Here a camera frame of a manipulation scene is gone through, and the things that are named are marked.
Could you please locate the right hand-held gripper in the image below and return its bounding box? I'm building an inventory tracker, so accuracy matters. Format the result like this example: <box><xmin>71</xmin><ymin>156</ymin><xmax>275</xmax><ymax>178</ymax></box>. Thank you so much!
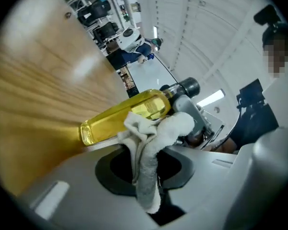
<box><xmin>169</xmin><ymin>96</ymin><xmax>225</xmax><ymax>151</ymax></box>

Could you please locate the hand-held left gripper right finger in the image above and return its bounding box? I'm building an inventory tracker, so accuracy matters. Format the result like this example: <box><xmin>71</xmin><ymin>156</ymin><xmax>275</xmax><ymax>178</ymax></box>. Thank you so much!
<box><xmin>156</xmin><ymin>149</ymin><xmax>196</xmax><ymax>193</ymax></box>

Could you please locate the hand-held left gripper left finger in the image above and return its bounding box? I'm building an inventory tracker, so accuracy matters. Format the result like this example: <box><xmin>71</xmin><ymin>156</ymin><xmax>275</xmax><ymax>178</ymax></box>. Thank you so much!
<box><xmin>95</xmin><ymin>148</ymin><xmax>138</xmax><ymax>196</ymax></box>

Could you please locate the white cloth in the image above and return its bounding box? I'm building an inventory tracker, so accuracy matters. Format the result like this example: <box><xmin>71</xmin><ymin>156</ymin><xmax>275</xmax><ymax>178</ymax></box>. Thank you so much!
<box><xmin>117</xmin><ymin>111</ymin><xmax>196</xmax><ymax>215</ymax></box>

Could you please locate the yellow liquid bottle black cap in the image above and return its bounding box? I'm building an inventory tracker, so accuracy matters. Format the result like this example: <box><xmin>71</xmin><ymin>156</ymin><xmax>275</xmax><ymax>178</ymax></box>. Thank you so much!
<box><xmin>80</xmin><ymin>77</ymin><xmax>201</xmax><ymax>148</ymax></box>

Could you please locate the black chest-mounted device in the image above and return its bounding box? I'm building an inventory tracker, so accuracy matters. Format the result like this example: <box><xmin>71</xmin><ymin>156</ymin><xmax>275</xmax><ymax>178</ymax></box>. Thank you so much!
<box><xmin>237</xmin><ymin>79</ymin><xmax>266</xmax><ymax>110</ymax></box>

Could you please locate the person's torso in dark shirt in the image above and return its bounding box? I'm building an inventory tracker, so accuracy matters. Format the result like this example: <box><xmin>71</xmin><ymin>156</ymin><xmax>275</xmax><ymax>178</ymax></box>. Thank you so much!
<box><xmin>227</xmin><ymin>75</ymin><xmax>288</xmax><ymax>154</ymax></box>

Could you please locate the person's head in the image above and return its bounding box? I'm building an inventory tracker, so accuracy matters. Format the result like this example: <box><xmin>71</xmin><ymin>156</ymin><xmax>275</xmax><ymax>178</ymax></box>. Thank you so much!
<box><xmin>261</xmin><ymin>23</ymin><xmax>288</xmax><ymax>81</ymax></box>

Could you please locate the thin black cable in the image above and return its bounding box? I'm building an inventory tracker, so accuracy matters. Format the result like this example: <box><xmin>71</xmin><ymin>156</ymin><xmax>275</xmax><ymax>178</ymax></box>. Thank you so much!
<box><xmin>155</xmin><ymin>54</ymin><xmax>180</xmax><ymax>84</ymax></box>

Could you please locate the black head-worn camera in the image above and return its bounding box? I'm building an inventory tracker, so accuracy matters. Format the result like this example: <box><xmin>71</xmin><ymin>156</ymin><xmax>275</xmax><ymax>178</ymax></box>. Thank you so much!
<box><xmin>253</xmin><ymin>4</ymin><xmax>283</xmax><ymax>26</ymax></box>

